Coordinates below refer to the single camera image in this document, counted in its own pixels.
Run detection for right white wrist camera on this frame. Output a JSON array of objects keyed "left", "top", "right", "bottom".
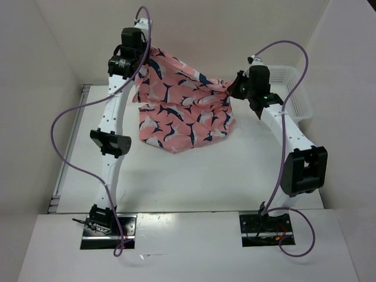
[{"left": 247, "top": 55, "right": 264, "bottom": 67}]

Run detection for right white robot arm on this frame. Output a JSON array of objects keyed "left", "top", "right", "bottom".
[{"left": 228, "top": 65, "right": 328, "bottom": 231}]

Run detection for white plastic mesh basket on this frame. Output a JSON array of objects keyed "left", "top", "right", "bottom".
[{"left": 267, "top": 64, "right": 314, "bottom": 124}]

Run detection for purple cable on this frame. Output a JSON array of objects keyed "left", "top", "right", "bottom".
[
  {"left": 50, "top": 5, "right": 153, "bottom": 258},
  {"left": 254, "top": 39, "right": 316, "bottom": 258}
]

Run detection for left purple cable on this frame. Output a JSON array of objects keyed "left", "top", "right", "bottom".
[{"left": 50, "top": 5, "right": 153, "bottom": 258}]

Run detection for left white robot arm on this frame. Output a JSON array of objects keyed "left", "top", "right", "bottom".
[{"left": 89, "top": 24, "right": 150, "bottom": 235}]

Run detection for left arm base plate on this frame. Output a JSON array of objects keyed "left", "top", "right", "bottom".
[{"left": 80, "top": 214, "right": 137, "bottom": 250}]

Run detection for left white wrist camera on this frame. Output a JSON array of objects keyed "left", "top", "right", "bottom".
[{"left": 134, "top": 18, "right": 152, "bottom": 33}]

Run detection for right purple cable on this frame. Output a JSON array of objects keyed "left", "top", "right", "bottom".
[{"left": 254, "top": 39, "right": 316, "bottom": 258}]

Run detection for pink shark print shorts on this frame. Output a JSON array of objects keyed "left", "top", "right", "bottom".
[{"left": 133, "top": 48, "right": 236, "bottom": 153}]

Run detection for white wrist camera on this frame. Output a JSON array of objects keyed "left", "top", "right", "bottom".
[
  {"left": 247, "top": 55, "right": 264, "bottom": 67},
  {"left": 134, "top": 18, "right": 152, "bottom": 33}
]

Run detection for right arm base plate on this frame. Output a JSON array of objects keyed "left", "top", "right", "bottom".
[{"left": 239, "top": 211, "right": 295, "bottom": 247}]

